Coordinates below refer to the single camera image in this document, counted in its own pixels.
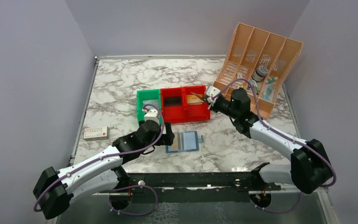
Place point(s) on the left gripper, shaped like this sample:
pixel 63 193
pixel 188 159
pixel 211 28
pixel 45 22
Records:
pixel 166 139

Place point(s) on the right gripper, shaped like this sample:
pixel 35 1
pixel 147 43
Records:
pixel 213 105

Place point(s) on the gold credit card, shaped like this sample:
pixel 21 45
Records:
pixel 178 143
pixel 194 99

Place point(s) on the blue leather card holder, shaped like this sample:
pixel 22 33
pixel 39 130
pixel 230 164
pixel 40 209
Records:
pixel 191 142

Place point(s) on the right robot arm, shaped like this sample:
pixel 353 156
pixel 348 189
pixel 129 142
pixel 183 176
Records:
pixel 309 166

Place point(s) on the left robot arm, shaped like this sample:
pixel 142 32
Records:
pixel 56 190

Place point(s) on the black card in bin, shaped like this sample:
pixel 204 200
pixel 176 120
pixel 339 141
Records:
pixel 172 101

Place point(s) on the silver card in bin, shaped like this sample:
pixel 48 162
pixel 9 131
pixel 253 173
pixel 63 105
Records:
pixel 154 102

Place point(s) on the right red plastic bin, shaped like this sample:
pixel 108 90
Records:
pixel 195 112

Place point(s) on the red plastic bin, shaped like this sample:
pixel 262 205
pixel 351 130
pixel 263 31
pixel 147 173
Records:
pixel 173 114
pixel 195 112

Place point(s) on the middle red plastic bin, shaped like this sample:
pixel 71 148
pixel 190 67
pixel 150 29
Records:
pixel 173 114

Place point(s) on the small items in organizer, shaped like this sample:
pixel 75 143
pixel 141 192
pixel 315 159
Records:
pixel 253 83

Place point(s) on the round grey jar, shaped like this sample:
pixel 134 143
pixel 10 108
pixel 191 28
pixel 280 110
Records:
pixel 260 73

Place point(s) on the light blue packet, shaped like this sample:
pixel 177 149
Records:
pixel 268 92

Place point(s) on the small white red box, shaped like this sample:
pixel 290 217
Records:
pixel 96 133

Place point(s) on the green tipped tube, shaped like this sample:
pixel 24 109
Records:
pixel 271 80

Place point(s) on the peach desk organizer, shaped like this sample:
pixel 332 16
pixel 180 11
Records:
pixel 249 48

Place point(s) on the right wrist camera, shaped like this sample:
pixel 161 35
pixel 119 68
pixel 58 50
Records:
pixel 213 92

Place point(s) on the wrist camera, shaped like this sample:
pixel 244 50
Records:
pixel 213 92
pixel 151 114

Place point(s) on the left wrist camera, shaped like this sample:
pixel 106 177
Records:
pixel 151 114

